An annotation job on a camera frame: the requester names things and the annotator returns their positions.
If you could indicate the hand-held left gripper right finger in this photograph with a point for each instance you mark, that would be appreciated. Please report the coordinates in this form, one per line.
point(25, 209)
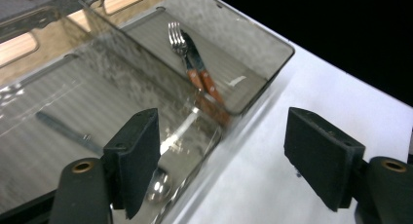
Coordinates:
point(321, 156)

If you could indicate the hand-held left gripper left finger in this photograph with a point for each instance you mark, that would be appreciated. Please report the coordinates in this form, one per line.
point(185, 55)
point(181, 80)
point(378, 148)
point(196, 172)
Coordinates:
point(136, 156)

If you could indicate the medium smoky clear plastic bin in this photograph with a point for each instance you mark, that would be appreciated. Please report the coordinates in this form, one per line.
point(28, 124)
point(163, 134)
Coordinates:
point(65, 97)

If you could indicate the small smoky clear plastic bin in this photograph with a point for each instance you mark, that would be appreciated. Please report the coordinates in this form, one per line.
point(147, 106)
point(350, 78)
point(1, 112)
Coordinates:
point(253, 52)

